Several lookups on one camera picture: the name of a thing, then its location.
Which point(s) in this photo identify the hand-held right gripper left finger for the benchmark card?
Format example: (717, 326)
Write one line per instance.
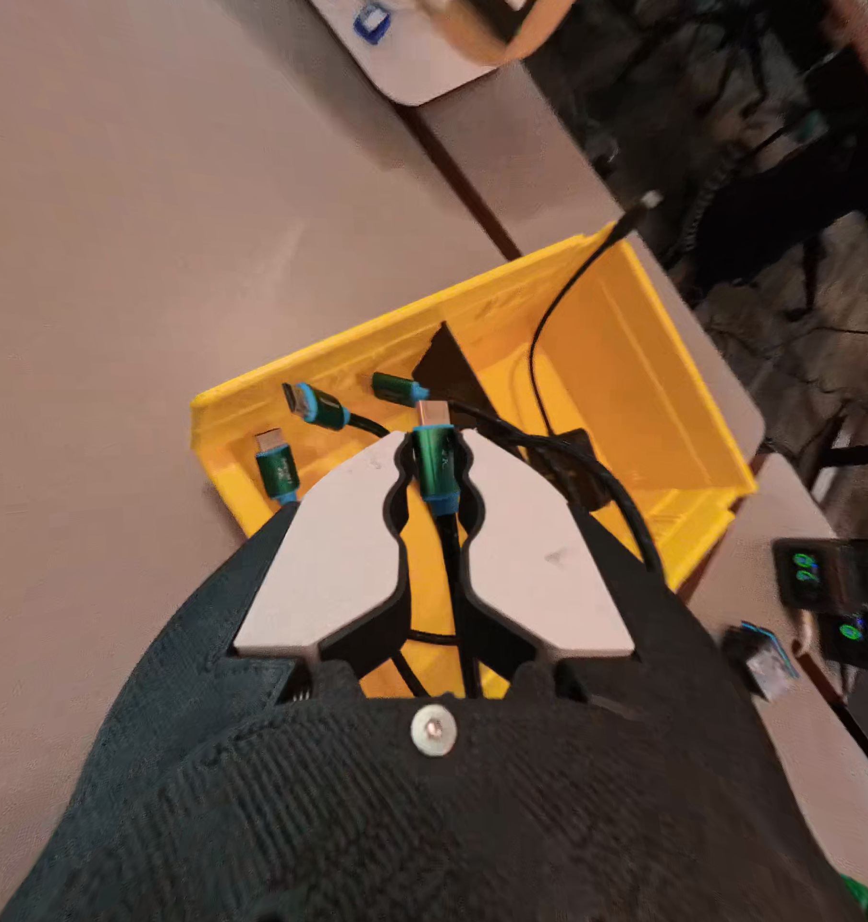
(318, 562)

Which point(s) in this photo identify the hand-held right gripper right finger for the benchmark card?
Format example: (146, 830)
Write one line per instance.
(542, 569)

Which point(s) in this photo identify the yellow plastic bin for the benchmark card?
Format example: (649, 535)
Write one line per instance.
(621, 374)

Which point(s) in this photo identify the small black blue battery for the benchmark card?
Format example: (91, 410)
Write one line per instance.
(761, 659)

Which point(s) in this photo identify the black chair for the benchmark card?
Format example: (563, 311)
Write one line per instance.
(787, 194)

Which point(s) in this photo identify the small blue object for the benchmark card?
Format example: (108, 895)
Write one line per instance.
(372, 23)

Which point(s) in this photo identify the cardboard box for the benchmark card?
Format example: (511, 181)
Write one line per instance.
(498, 29)

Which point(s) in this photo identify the black HDMI switch box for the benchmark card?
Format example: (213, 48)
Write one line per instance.
(399, 389)

